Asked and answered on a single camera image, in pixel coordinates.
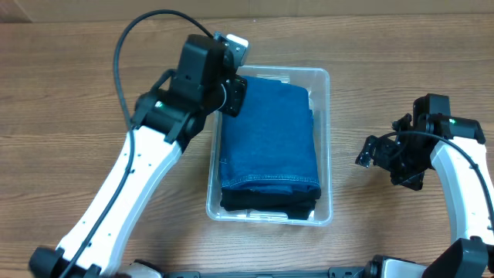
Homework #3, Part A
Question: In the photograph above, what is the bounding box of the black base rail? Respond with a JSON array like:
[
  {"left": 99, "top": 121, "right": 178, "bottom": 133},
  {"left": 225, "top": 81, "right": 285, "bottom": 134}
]
[{"left": 115, "top": 266, "right": 371, "bottom": 278}]

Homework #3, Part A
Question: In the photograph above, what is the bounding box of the clear plastic container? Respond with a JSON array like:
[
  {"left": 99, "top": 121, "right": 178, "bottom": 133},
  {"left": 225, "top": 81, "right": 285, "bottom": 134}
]
[{"left": 205, "top": 65, "right": 333, "bottom": 227}]

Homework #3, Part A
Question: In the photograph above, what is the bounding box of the black cloth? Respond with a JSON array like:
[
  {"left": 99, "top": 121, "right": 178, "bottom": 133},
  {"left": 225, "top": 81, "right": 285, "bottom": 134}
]
[{"left": 220, "top": 189, "right": 321, "bottom": 220}]

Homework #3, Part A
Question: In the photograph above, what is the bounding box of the blue denim cloth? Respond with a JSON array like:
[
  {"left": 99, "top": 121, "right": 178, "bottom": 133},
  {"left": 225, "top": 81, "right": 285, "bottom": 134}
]
[{"left": 219, "top": 76, "right": 321, "bottom": 198}]

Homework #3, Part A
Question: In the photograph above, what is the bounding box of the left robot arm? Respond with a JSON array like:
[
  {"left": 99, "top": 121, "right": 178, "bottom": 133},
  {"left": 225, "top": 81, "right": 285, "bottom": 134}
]
[{"left": 29, "top": 32, "right": 250, "bottom": 277}]

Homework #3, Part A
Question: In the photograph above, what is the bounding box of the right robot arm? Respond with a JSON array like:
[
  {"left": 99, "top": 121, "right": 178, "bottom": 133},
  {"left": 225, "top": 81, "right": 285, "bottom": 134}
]
[{"left": 355, "top": 93, "right": 493, "bottom": 277}]

